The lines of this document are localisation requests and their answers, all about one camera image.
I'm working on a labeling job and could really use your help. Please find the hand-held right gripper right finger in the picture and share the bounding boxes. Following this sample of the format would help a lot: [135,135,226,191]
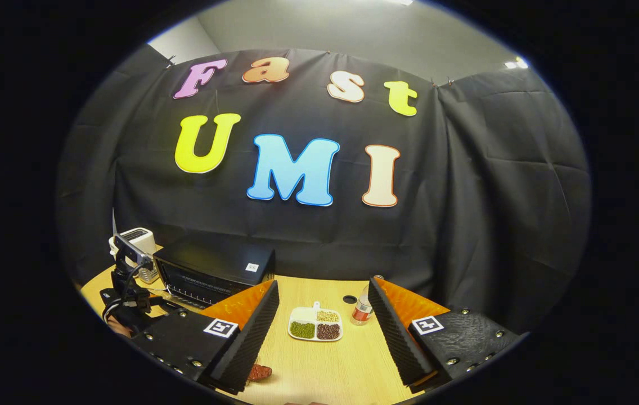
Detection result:
[368,276,523,394]

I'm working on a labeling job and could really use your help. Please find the black electric oven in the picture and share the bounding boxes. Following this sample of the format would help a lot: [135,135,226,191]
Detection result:
[151,239,276,311]

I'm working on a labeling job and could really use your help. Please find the white toaster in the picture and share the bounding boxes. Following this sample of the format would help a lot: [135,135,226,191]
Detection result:
[109,228,156,265]

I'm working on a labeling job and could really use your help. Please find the white divided bean dish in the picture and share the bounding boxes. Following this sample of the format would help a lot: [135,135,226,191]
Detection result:
[288,302,344,343]

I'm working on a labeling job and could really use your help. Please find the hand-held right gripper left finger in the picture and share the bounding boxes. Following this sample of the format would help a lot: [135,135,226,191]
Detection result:
[131,280,280,395]

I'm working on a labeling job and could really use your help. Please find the red label plastic bottle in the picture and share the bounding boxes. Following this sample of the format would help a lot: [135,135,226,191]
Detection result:
[352,285,375,326]

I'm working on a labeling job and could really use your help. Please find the black backdrop cloth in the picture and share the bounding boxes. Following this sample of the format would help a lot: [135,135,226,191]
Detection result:
[58,45,590,332]

